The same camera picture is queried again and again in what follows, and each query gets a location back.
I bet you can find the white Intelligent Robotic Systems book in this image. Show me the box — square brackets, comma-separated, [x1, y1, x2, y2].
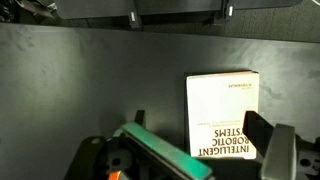
[186, 71, 260, 159]

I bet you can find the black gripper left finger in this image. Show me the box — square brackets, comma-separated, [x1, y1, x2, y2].
[63, 126, 146, 180]

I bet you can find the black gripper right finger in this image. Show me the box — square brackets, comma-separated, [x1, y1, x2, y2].
[243, 111, 320, 180]

